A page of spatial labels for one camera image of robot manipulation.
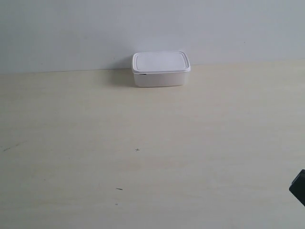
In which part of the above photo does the white lidded plastic container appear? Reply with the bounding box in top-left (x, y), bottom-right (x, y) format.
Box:
top-left (132, 51), bottom-right (191, 87)

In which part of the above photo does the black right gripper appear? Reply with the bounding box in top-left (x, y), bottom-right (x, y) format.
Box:
top-left (289, 169), bottom-right (305, 206)

